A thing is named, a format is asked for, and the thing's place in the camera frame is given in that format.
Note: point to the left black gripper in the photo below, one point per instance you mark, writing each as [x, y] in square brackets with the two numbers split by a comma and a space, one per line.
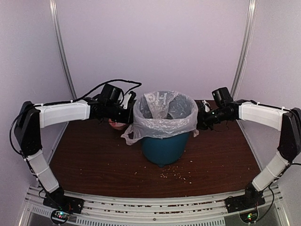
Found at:
[128, 118]

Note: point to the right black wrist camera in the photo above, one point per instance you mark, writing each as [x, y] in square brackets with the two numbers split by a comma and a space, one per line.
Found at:
[206, 106]

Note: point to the red patterned white bowl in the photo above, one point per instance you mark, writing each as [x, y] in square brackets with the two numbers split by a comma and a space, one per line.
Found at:
[117, 125]

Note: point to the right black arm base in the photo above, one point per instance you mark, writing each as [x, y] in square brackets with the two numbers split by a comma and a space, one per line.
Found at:
[247, 204]

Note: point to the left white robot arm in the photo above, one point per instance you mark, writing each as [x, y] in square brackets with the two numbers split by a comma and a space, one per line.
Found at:
[112, 103]

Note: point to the blue plastic trash bin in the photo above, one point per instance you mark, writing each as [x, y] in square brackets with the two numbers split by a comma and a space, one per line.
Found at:
[164, 151]

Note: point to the pink plastic trash bag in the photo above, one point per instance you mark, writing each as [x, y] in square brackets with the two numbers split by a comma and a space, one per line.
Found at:
[162, 114]

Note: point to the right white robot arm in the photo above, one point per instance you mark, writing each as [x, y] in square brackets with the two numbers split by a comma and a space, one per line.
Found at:
[286, 121]

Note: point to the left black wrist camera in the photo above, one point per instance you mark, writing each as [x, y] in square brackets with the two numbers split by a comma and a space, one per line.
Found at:
[127, 99]

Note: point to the aluminium front rail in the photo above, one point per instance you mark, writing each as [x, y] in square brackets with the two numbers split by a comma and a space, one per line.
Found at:
[206, 210]

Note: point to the aluminium frame post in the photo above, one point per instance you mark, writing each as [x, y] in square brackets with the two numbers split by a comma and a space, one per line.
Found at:
[62, 54]
[244, 48]

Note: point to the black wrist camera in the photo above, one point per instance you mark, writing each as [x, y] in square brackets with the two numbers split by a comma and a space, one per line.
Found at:
[127, 99]
[206, 106]

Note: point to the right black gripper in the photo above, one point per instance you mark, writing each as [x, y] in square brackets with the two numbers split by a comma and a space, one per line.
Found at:
[202, 123]

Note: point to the right aluminium frame post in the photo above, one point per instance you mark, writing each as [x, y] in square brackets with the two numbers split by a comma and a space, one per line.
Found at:
[244, 48]

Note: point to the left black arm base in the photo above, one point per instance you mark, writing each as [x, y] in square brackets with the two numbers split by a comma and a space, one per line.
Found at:
[63, 206]

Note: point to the left aluminium frame post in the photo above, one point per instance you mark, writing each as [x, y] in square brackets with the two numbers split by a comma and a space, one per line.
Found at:
[62, 54]

